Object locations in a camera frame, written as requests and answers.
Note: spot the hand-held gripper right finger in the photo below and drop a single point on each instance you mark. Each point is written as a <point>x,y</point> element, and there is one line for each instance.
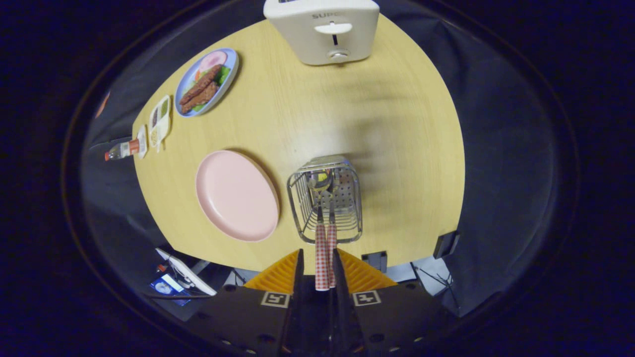
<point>337,277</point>

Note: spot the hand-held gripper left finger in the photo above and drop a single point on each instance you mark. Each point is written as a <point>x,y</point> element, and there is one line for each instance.
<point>298,277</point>

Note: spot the black tripod legs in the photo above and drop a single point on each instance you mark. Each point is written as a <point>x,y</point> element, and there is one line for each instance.
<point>436,283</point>

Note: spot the pink plate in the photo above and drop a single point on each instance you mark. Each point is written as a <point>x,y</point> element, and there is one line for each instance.
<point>235,196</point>

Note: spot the white flat device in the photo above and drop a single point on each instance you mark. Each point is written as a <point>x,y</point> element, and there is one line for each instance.
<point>187,271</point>

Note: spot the blue printed box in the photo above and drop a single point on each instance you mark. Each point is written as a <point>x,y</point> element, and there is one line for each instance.
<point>168,288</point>

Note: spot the black backdrop cloth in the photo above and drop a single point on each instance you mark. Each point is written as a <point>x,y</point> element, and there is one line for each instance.
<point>506,173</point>

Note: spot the brown meat strip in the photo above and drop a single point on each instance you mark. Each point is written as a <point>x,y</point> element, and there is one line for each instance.
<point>202,97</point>
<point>201,84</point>

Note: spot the white square coaster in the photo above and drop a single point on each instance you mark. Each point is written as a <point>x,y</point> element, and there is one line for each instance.
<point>143,141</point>

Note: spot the white divided condiment tray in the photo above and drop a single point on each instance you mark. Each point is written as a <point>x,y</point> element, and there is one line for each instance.
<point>159,124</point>

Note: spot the clear plastic bottle red label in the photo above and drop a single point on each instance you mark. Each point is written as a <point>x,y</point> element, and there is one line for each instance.
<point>126,148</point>

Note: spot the green lettuce leaf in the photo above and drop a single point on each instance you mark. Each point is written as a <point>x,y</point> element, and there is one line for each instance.
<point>223,74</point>

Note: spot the blue plate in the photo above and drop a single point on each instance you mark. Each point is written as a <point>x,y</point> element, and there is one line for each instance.
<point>184,82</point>

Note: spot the pink ham slice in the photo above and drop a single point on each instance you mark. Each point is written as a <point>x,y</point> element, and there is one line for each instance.
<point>213,59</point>

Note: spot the white toaster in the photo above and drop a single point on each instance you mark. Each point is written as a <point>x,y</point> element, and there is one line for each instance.
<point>322,39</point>

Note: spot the black table bracket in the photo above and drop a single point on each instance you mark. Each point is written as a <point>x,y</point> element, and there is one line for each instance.
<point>445,244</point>
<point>375,260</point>

